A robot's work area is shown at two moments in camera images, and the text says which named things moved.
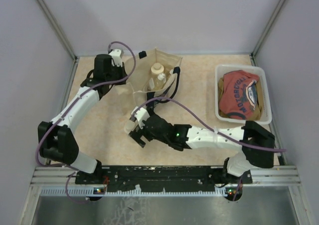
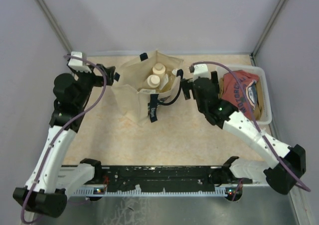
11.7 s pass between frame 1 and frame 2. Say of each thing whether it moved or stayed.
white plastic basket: stayed
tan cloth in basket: stayed
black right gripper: moved
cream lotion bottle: stayed
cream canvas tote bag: moved
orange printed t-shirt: stayed
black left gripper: moved
